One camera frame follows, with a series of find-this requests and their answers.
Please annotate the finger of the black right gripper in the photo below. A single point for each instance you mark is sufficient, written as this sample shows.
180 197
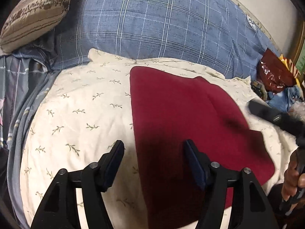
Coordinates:
264 112

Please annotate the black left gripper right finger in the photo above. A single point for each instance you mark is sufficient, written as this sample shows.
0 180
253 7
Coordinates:
250 206

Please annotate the dark red fleece garment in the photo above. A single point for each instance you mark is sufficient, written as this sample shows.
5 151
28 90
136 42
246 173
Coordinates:
167 110

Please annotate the person's right hand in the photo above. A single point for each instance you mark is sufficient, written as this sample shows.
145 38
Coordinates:
292 179

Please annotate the blue crumpled cloth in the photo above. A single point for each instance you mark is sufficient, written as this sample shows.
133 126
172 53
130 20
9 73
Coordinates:
284 100

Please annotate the red snack bag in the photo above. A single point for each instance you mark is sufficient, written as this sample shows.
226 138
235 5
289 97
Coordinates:
273 73

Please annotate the blue plaid pillow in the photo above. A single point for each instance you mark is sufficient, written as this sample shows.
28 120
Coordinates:
214 33

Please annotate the cream leaf print cloth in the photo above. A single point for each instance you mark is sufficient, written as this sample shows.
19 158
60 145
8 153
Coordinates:
88 108

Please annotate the grey star pattern bedsheet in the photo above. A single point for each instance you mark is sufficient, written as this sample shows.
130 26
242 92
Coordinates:
24 84

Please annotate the beige striped pillow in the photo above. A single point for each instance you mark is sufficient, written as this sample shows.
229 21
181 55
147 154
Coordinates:
29 20

